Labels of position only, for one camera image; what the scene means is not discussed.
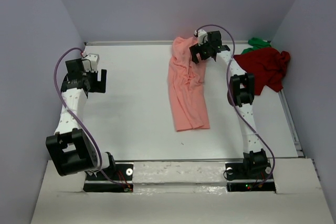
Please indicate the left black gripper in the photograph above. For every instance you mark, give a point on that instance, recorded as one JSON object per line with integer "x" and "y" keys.
{"x": 96, "y": 83}

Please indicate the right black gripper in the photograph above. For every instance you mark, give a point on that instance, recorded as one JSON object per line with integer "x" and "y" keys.
{"x": 203, "y": 51}

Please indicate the pink t shirt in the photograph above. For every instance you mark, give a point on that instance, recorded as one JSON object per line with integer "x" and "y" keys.
{"x": 186, "y": 88}

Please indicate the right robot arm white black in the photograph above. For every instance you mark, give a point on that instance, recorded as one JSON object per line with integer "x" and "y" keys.
{"x": 241, "y": 94}

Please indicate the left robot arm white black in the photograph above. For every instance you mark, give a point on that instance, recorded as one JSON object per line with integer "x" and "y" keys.
{"x": 70, "y": 147}

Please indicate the green t shirt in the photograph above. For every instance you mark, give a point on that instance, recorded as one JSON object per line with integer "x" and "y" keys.
{"x": 256, "y": 44}

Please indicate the red t shirt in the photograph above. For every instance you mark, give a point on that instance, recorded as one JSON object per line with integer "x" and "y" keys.
{"x": 268, "y": 65}

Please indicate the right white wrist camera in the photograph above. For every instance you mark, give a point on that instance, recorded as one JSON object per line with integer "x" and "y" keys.
{"x": 202, "y": 36}

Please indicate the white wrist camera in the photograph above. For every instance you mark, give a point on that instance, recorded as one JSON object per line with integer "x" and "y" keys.
{"x": 202, "y": 36}
{"x": 90, "y": 62}

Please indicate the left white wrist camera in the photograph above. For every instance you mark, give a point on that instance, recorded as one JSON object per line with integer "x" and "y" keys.
{"x": 90, "y": 62}

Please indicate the aluminium rail back edge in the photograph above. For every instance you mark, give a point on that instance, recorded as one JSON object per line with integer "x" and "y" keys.
{"x": 128, "y": 43}

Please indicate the aluminium rail front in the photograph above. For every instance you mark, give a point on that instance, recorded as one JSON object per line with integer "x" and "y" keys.
{"x": 230, "y": 160}

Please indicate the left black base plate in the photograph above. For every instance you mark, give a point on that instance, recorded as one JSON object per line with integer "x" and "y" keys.
{"x": 119, "y": 181}

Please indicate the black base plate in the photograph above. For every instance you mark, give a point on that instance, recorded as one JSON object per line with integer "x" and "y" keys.
{"x": 238, "y": 180}
{"x": 119, "y": 181}

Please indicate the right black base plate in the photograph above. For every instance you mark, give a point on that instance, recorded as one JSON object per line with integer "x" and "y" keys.
{"x": 238, "y": 180}

